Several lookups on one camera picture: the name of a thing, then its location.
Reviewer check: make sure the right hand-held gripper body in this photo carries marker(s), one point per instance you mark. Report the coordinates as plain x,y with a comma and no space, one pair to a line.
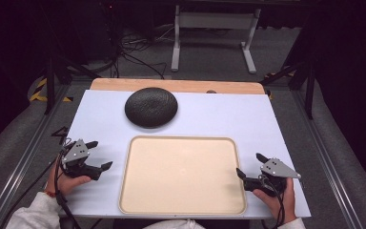
278,170

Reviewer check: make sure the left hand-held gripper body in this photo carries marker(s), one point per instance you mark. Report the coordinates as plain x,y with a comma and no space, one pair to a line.
76,152

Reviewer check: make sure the person's left hand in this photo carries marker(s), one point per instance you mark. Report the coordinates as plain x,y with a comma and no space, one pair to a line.
67,183

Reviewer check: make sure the person's right hand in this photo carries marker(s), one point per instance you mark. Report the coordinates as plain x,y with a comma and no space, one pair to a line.
278,203

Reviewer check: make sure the person's right white sleeve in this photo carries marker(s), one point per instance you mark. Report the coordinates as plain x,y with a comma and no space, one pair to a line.
294,224

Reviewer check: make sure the person's white sleeve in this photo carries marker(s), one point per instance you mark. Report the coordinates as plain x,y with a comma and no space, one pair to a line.
294,224
33,213

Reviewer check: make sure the beige plastic tray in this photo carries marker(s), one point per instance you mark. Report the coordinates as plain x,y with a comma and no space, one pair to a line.
182,175

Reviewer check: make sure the white table cover board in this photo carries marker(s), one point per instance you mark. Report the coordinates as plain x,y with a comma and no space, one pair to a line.
209,114

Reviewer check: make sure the yellow black floor tape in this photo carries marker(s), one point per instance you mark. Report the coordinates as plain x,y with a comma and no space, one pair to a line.
38,93

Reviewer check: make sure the person's left white sleeve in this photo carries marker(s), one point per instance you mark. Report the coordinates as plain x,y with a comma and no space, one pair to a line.
33,213

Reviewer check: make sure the black tripod stand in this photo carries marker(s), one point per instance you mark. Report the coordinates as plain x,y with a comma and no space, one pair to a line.
308,84
51,81

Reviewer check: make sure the person's white top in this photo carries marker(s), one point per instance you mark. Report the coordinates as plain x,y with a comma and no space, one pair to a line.
174,224

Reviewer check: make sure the aluminium floor rail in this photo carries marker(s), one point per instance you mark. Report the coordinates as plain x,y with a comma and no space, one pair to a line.
327,159
22,159

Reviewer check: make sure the white metal stand frame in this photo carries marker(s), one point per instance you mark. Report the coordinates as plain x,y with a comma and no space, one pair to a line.
214,22

